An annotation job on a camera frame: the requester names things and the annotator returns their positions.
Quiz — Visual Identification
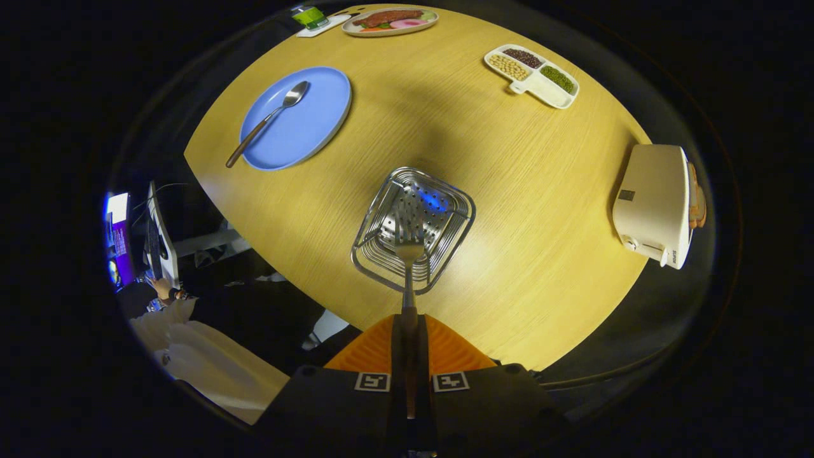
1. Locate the white toaster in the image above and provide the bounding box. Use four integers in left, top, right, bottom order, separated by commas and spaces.
612, 144, 694, 270

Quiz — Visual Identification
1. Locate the green label plastic bottle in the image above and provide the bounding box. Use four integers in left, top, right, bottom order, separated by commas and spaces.
291, 5, 328, 29

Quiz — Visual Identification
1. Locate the square metal wire basket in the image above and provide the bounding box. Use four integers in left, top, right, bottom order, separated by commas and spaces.
350, 167, 477, 295

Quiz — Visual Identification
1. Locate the blue round plate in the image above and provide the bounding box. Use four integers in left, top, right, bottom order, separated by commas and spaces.
239, 66, 352, 172

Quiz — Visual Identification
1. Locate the white divided dish with beans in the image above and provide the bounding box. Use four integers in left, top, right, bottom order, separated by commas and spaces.
484, 43, 580, 109

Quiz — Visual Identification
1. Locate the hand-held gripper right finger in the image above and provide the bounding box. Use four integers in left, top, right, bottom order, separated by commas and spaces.
413, 314, 573, 458

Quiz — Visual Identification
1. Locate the person's white clothing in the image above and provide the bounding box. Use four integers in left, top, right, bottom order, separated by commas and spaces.
130, 299, 290, 426

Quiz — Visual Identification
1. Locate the white laptop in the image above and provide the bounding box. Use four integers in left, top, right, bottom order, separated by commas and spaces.
146, 181, 181, 288

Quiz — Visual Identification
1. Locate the lit computer monitor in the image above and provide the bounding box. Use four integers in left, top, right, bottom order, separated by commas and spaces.
104, 192, 135, 288

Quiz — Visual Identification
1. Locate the white square coaster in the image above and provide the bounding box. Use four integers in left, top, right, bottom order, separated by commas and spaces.
296, 14, 352, 38

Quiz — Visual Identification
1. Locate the fork with brown handle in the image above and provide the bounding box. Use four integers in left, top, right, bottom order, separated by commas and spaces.
394, 213, 425, 420

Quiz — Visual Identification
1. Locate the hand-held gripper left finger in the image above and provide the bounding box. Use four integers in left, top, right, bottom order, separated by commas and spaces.
251, 314, 408, 458

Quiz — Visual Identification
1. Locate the plate of meat and vegetables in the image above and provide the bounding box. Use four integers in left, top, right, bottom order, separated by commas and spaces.
341, 6, 439, 38

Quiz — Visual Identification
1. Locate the spoon with brown handle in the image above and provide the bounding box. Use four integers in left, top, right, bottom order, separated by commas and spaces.
225, 80, 310, 169

